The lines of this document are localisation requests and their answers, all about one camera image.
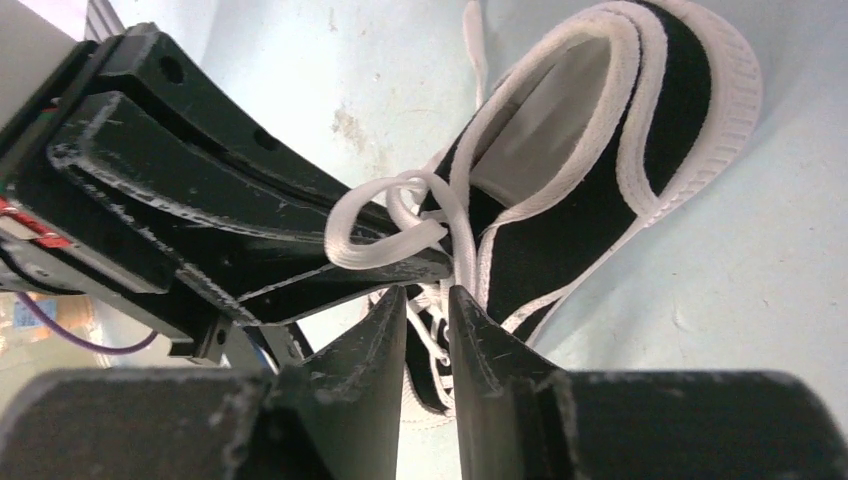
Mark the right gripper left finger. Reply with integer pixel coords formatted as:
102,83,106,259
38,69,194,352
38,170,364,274
1,287,407,479

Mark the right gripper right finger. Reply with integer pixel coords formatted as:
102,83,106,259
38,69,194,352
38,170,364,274
449,287,847,479

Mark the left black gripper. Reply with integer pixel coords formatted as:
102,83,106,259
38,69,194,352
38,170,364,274
1,32,451,364

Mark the black white sneaker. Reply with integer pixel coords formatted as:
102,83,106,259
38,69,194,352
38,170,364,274
324,1,763,429

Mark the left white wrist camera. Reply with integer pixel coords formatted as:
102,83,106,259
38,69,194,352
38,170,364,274
1,0,86,125

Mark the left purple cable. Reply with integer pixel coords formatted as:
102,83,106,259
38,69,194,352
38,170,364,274
16,291,160,357

